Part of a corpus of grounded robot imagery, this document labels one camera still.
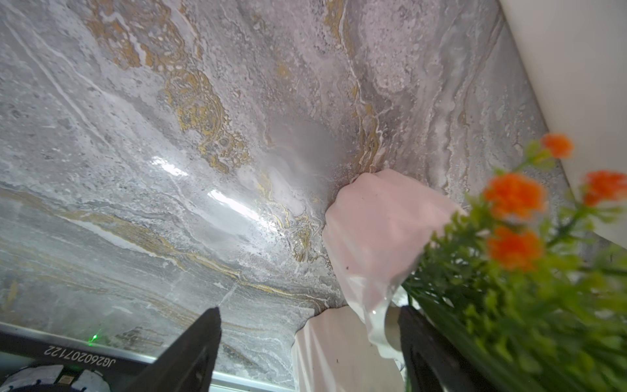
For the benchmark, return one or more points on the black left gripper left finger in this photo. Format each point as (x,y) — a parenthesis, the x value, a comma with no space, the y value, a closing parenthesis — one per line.
(188,364)

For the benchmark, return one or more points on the orange flower plant white pot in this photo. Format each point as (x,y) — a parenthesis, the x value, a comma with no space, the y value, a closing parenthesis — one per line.
(503,281)

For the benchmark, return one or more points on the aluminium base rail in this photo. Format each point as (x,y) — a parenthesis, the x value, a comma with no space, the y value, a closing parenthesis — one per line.
(35,361)

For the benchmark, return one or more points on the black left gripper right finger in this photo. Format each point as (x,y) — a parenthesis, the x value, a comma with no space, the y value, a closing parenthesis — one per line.
(432,362)

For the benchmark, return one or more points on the cream plastic storage box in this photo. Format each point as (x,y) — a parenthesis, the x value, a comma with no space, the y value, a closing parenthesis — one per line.
(574,53)

